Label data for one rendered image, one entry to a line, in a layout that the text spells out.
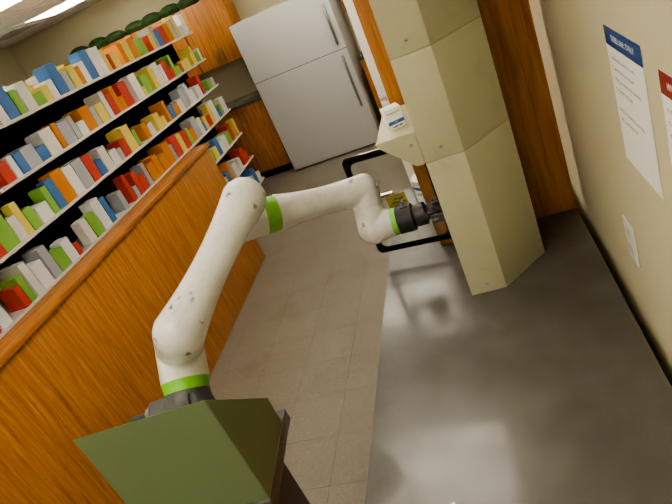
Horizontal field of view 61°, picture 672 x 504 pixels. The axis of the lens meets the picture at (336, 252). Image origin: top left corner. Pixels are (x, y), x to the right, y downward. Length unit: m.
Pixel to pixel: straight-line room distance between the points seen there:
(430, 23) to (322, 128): 5.33
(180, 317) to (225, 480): 0.42
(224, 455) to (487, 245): 0.95
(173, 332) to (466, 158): 0.90
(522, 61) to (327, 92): 4.87
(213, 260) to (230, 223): 0.11
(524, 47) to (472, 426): 1.15
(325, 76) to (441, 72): 5.12
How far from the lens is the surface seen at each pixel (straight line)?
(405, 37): 1.55
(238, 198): 1.54
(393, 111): 1.68
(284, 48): 6.68
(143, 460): 1.53
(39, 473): 2.88
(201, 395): 1.55
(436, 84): 1.57
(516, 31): 1.94
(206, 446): 1.45
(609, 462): 1.34
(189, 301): 1.43
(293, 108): 6.82
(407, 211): 1.82
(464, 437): 1.44
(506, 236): 1.80
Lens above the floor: 1.98
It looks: 25 degrees down
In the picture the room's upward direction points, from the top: 25 degrees counter-clockwise
